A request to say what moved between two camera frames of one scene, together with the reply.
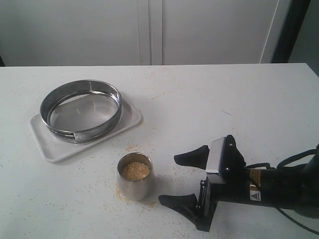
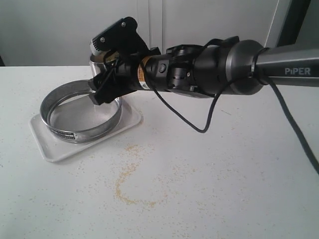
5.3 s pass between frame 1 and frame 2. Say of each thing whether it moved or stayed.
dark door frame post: stayed
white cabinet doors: stayed
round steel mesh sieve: stayed
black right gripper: moved
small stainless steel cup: moved
